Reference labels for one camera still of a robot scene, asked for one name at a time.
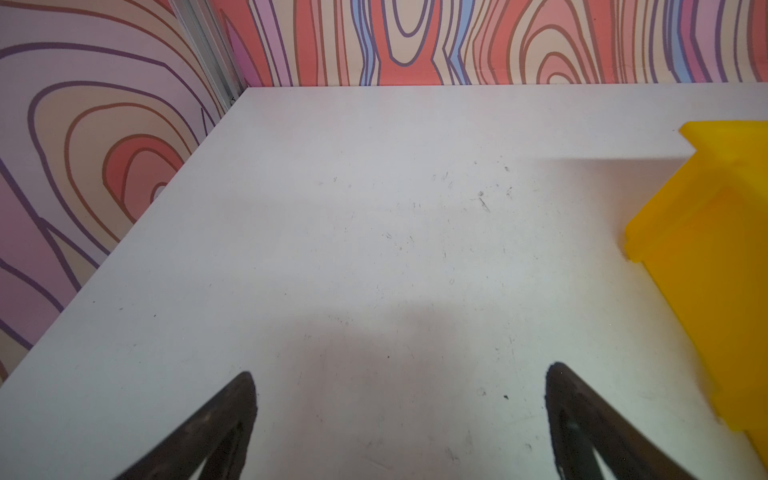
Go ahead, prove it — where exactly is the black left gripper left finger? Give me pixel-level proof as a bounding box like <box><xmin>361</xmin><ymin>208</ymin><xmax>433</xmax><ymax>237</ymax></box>
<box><xmin>118</xmin><ymin>371</ymin><xmax>258</xmax><ymax>479</ymax></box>

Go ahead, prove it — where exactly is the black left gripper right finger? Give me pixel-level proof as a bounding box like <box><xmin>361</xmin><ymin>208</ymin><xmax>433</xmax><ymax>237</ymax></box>
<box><xmin>545</xmin><ymin>362</ymin><xmax>693</xmax><ymax>479</ymax></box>

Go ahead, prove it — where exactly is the yellow left plastic bin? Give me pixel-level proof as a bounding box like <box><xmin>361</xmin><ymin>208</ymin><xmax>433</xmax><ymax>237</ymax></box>
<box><xmin>624</xmin><ymin>121</ymin><xmax>767</xmax><ymax>460</ymax></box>

